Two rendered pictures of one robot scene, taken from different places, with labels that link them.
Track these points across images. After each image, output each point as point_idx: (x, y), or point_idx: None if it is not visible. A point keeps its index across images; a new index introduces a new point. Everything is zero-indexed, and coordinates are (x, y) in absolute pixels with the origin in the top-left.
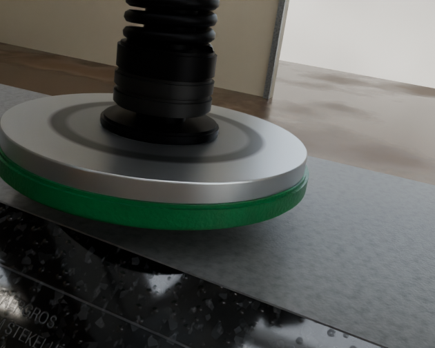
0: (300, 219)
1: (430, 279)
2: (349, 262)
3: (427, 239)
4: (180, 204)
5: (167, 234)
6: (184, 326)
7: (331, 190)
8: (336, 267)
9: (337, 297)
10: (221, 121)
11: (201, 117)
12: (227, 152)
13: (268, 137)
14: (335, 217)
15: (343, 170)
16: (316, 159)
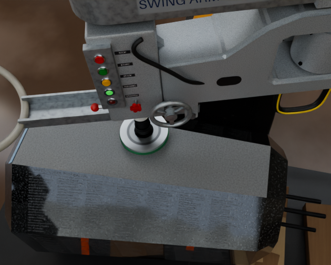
0: (120, 141)
1: (102, 132)
2: (113, 131)
3: (99, 144)
4: None
5: None
6: None
7: (113, 156)
8: (115, 129)
9: (116, 123)
10: (135, 140)
11: (137, 133)
12: (131, 124)
13: (126, 135)
14: (114, 145)
15: (109, 171)
16: (115, 175)
